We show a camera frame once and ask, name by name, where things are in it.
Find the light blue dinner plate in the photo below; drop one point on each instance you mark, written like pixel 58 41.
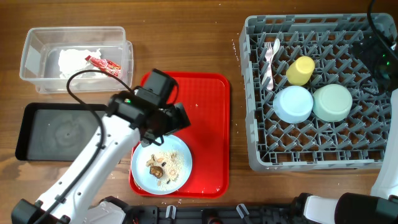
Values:
pixel 140 172

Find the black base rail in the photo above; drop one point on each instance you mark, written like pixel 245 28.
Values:
pixel 248 214

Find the food scraps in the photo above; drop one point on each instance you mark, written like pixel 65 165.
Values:
pixel 167 167

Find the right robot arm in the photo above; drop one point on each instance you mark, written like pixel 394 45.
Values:
pixel 380 56

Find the white plastic fork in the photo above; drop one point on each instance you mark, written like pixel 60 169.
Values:
pixel 267 79

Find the yellow plastic cup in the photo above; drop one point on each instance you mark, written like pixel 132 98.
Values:
pixel 300 71

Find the grey dishwasher rack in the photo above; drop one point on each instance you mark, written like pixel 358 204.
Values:
pixel 358 141

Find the clear plastic waste bin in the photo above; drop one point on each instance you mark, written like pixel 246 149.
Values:
pixel 39 62

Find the white tissue in bin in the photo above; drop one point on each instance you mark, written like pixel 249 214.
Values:
pixel 72 61

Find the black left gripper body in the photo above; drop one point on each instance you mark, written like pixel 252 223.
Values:
pixel 170 119

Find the red snack wrapper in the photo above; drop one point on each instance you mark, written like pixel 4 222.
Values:
pixel 105 65

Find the white plastic spoon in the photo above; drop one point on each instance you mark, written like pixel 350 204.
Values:
pixel 275 47

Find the light green bowl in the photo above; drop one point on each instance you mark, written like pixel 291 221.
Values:
pixel 332 103

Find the red plastic tray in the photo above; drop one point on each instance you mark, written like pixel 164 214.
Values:
pixel 204 145

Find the black waste tray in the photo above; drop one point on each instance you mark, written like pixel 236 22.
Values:
pixel 54 132

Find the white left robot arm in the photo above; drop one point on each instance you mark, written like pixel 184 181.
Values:
pixel 69 199

